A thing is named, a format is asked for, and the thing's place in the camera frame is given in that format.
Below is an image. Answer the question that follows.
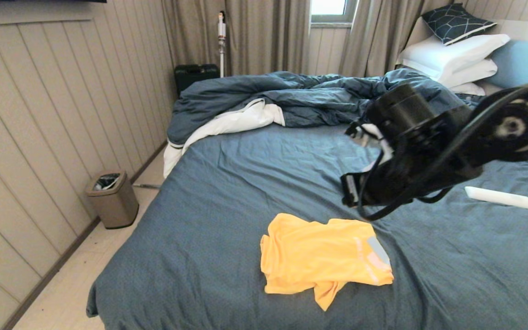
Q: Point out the yellow polo shirt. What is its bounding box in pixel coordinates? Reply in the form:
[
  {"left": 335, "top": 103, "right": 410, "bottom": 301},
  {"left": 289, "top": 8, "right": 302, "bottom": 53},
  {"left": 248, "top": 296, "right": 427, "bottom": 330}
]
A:
[{"left": 260, "top": 213, "right": 395, "bottom": 312}]

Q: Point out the bed with blue sheet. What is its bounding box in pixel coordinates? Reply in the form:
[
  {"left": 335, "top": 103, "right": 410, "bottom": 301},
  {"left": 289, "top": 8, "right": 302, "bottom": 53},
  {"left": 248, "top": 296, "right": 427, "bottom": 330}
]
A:
[{"left": 86, "top": 92, "right": 528, "bottom": 330}]

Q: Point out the white remote control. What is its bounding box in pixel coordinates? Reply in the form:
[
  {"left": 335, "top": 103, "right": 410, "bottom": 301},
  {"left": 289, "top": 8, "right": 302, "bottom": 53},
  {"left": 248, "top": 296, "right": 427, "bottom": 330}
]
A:
[{"left": 465, "top": 186, "right": 528, "bottom": 210}]

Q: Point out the white pillow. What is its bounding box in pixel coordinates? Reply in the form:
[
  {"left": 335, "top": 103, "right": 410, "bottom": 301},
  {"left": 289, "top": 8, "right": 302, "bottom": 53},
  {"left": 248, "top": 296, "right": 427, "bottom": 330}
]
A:
[
  {"left": 450, "top": 82, "right": 486, "bottom": 97},
  {"left": 396, "top": 33, "right": 511, "bottom": 82},
  {"left": 439, "top": 59, "right": 498, "bottom": 89}
]

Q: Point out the dark blue duvet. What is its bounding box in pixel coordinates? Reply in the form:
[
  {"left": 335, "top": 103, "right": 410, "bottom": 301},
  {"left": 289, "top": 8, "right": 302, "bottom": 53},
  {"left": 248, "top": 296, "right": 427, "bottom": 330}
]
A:
[{"left": 163, "top": 68, "right": 480, "bottom": 177}]

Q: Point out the beige window curtain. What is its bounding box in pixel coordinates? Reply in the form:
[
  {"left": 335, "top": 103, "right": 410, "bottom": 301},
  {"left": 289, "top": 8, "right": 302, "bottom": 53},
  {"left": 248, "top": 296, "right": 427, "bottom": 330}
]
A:
[
  {"left": 339, "top": 0, "right": 452, "bottom": 77},
  {"left": 162, "top": 0, "right": 311, "bottom": 77}
]

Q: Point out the light blue headboard pad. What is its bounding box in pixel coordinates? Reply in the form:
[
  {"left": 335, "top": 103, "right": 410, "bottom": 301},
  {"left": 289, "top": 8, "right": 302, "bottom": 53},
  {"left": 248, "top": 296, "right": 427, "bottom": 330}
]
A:
[{"left": 490, "top": 39, "right": 528, "bottom": 90}]

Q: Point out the dark patterned cushion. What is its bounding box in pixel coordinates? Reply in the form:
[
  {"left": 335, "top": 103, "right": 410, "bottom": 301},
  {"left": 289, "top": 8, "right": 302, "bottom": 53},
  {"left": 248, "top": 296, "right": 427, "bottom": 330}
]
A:
[{"left": 422, "top": 3, "right": 498, "bottom": 46}]

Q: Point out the grey framed window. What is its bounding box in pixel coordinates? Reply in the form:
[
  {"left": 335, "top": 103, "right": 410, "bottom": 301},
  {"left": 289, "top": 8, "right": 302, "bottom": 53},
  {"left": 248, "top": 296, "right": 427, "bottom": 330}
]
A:
[{"left": 310, "top": 0, "right": 358, "bottom": 23}]

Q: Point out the dark green hard case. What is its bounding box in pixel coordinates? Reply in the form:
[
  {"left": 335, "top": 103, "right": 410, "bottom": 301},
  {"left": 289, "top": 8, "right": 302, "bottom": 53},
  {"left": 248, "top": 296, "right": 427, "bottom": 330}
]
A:
[{"left": 175, "top": 64, "right": 220, "bottom": 96}]

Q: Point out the white stick vacuum cleaner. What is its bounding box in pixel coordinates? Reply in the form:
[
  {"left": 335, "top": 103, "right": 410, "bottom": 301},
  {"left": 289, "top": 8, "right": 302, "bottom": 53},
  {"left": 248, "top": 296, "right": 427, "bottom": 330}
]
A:
[{"left": 217, "top": 11, "right": 226, "bottom": 78}]

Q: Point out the beige trash bin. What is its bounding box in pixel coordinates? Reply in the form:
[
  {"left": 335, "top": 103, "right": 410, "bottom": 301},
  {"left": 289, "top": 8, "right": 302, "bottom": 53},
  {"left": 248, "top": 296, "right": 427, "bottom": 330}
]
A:
[{"left": 85, "top": 170, "right": 139, "bottom": 229}]

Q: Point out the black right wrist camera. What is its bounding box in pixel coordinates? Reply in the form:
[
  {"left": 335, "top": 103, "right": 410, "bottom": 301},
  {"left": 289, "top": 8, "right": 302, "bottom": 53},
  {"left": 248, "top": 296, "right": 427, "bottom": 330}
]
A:
[{"left": 366, "top": 83, "right": 438, "bottom": 143}]

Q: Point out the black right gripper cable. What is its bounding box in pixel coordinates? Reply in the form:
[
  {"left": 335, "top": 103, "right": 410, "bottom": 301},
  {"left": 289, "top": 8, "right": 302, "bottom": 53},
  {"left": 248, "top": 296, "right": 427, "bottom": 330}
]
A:
[{"left": 355, "top": 82, "right": 528, "bottom": 222}]

